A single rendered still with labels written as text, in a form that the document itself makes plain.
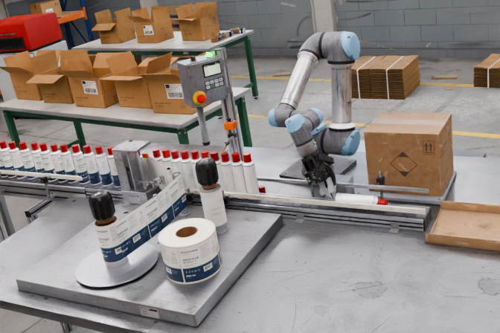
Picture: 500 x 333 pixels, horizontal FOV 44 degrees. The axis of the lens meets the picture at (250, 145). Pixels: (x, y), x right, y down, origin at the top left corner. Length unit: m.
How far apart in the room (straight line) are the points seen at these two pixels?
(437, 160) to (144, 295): 1.22
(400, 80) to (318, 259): 4.35
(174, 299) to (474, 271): 0.98
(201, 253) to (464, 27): 6.07
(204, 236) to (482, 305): 0.90
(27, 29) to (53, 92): 2.50
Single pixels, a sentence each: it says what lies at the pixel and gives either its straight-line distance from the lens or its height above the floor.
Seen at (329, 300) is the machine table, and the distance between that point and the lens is 2.06.
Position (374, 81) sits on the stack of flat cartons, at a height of 0.19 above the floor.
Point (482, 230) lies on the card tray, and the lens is 2.39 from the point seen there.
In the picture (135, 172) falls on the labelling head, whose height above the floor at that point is 1.03.
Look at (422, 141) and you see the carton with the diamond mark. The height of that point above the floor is 1.09.
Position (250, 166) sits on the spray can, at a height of 1.03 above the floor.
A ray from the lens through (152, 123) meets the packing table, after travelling 4.29.
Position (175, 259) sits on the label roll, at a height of 0.98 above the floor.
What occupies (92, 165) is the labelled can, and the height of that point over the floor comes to 0.99.
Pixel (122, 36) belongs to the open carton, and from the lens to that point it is 7.61.
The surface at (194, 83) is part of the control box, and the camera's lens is 2.60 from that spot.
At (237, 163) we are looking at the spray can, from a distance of 2.60.
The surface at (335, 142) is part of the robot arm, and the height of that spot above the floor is 1.03.
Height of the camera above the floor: 2.03
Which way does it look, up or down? 21 degrees down
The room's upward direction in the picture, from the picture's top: 9 degrees counter-clockwise
